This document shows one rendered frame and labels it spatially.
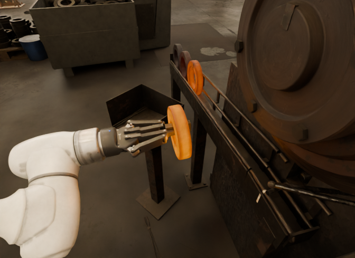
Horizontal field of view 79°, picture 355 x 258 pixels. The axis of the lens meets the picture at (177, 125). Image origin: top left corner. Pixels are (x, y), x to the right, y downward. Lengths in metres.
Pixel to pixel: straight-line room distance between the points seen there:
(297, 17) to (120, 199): 1.34
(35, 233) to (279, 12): 0.55
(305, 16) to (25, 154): 0.59
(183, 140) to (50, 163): 0.31
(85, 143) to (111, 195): 0.97
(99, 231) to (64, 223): 0.90
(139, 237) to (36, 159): 0.89
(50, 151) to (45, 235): 0.18
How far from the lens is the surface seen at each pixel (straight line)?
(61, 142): 0.58
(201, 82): 1.10
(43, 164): 0.57
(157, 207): 1.40
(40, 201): 0.52
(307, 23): 0.32
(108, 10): 2.68
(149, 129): 0.59
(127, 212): 1.42
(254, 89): 0.44
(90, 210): 1.49
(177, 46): 1.47
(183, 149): 0.55
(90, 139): 0.56
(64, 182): 0.55
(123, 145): 0.56
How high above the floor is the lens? 1.24
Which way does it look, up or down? 40 degrees down
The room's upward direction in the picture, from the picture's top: straight up
